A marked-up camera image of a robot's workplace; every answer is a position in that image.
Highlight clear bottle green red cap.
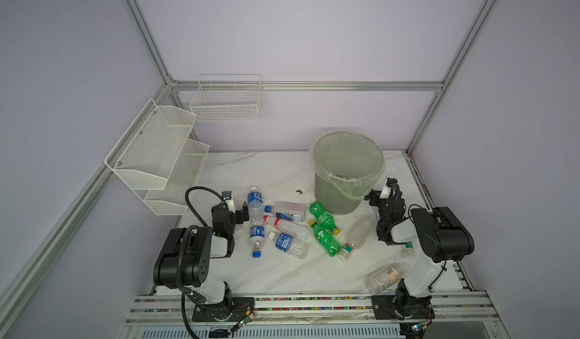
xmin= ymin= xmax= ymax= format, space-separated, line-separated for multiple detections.
xmin=337 ymin=219 xmax=376 ymax=261

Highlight grey mesh waste bin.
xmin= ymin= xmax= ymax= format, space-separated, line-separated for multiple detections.
xmin=310 ymin=130 xmax=386 ymax=216

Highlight white mesh shelf basket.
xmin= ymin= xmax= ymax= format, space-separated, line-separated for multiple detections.
xmin=144 ymin=139 xmax=210 ymax=216
xmin=104 ymin=100 xmax=196 ymax=190

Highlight lower white mesh shelf basket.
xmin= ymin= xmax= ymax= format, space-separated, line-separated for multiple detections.
xmin=144 ymin=139 xmax=210 ymax=216

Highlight aluminium front rail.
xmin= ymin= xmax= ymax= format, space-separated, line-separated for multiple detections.
xmin=120 ymin=291 xmax=510 ymax=338

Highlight upper white mesh shelf basket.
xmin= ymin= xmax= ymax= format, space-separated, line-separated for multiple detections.
xmin=104 ymin=100 xmax=196 ymax=190

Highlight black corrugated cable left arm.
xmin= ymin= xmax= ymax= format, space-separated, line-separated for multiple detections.
xmin=175 ymin=186 xmax=225 ymax=339

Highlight clear bottle green band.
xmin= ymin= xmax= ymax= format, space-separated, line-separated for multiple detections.
xmin=402 ymin=242 xmax=415 ymax=259

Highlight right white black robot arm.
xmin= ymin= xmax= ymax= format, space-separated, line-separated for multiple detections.
xmin=364 ymin=177 xmax=475 ymax=319

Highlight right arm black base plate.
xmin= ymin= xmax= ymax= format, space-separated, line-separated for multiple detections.
xmin=371 ymin=295 xmax=435 ymax=320

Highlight translucent green bin liner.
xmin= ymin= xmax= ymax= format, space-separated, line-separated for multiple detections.
xmin=310 ymin=130 xmax=386 ymax=201

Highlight green bottle upper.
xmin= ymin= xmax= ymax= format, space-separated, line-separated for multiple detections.
xmin=308 ymin=202 xmax=341 ymax=236

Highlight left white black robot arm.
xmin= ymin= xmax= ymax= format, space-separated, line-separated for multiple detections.
xmin=153 ymin=203 xmax=249 ymax=307

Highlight clear bottle white label front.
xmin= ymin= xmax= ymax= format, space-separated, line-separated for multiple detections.
xmin=365 ymin=263 xmax=404 ymax=295

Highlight clear bottle blue label angled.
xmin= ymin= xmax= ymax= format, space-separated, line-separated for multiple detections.
xmin=268 ymin=232 xmax=308 ymax=260

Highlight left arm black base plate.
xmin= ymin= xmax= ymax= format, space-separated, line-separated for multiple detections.
xmin=190 ymin=297 xmax=255 ymax=322

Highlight white wire wall basket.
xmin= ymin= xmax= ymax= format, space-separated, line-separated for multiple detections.
xmin=190 ymin=74 xmax=263 ymax=123

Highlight clear bottle red white label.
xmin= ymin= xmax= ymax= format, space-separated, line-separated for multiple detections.
xmin=264 ymin=215 xmax=310 ymax=240

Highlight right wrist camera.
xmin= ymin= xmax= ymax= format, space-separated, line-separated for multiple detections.
xmin=379 ymin=177 xmax=399 ymax=199

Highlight clear bottle blue cap lower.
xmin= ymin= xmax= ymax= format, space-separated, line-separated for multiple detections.
xmin=249 ymin=223 xmax=265 ymax=258

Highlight clear bottle blue cap sideways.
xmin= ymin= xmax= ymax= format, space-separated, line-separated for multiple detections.
xmin=264 ymin=202 xmax=307 ymax=222

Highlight green bottle lower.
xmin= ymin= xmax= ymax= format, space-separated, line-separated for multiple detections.
xmin=309 ymin=220 xmax=341 ymax=257

